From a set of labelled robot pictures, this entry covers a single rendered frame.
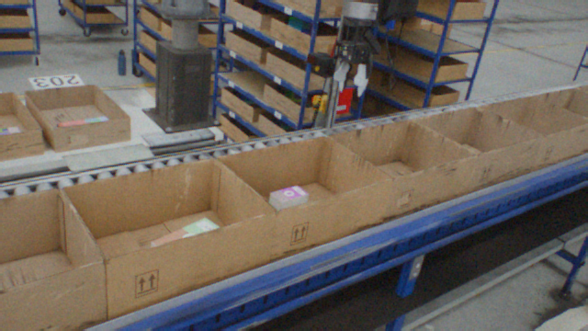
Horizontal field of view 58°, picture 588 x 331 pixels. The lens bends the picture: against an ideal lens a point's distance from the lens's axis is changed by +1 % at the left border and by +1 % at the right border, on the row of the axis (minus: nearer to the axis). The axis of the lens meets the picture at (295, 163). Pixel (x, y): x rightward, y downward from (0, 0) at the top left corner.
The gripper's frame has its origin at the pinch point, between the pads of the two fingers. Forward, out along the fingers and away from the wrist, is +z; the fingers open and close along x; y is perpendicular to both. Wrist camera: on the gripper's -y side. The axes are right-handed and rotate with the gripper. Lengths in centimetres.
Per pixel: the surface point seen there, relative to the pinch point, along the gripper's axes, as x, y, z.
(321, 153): -6.8, 1.4, 21.5
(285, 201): -2.3, 23.2, 30.6
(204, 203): -18, 40, 32
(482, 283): 29, -87, 89
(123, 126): -89, 15, 32
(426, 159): 12.9, -35.2, 25.1
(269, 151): -11.5, 21.2, 18.6
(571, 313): 61, -141, 114
